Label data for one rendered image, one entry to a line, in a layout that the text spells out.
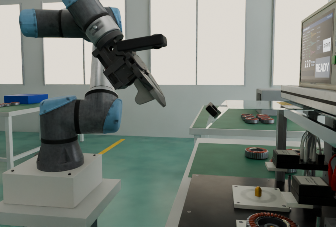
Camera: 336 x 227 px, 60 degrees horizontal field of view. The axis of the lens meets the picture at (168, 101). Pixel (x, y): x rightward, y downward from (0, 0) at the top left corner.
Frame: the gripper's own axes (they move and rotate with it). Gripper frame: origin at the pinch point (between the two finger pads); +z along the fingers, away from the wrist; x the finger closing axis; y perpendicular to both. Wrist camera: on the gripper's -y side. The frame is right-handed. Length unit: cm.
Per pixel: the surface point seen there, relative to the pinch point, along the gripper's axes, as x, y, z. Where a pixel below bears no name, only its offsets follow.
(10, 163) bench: -223, 235, -61
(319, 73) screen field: -12.1, -34.3, 17.7
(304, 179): 1.5, -15.2, 32.4
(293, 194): 1.1, -11.2, 34.2
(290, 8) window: -469, -177, -22
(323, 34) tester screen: -10.1, -40.1, 10.0
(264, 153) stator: -75, -9, 45
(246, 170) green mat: -56, 1, 42
